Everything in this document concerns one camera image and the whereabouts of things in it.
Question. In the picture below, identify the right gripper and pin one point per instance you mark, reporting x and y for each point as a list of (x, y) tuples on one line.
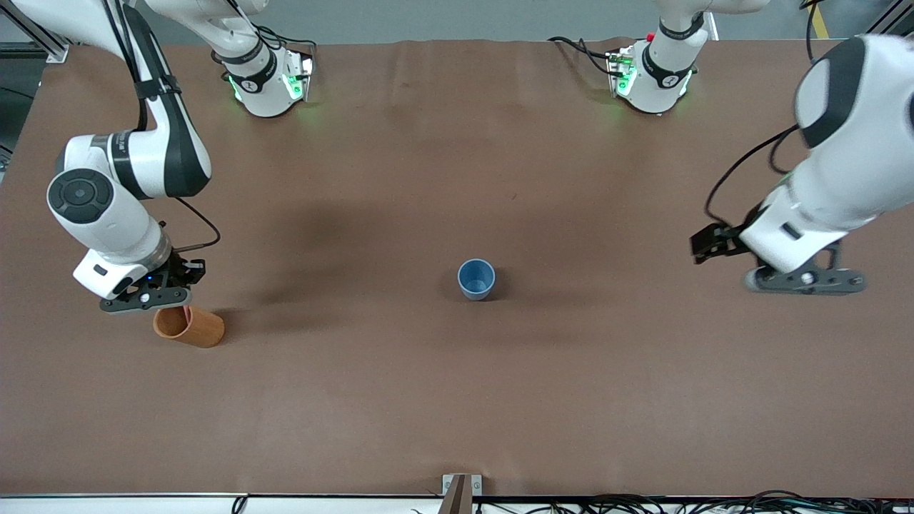
[(178, 274)]

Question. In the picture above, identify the metal bracket with brown post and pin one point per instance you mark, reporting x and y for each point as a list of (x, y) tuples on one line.
[(461, 492)]

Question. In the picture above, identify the base connector box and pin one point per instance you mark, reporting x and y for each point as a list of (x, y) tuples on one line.
[(620, 71), (298, 77)]

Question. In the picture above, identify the right base connector box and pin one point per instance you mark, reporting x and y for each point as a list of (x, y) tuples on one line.
[(298, 77)]

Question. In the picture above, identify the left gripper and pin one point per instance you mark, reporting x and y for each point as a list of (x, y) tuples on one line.
[(730, 238)]

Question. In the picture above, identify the brown wooden cup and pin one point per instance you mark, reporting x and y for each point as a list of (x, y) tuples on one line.
[(196, 327)]

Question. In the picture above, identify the aluminium frame profile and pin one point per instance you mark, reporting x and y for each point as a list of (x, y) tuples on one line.
[(39, 32)]

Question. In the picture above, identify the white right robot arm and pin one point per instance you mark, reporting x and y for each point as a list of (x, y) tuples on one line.
[(153, 153)]

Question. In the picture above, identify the blue cup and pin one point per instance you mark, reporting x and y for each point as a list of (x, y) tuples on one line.
[(476, 278)]

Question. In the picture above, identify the left base connector box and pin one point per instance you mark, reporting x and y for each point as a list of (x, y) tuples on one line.
[(620, 71)]

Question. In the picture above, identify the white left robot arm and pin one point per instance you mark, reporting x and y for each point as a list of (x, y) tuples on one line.
[(857, 135)]

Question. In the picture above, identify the brown table cover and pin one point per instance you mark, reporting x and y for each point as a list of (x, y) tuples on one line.
[(428, 392)]

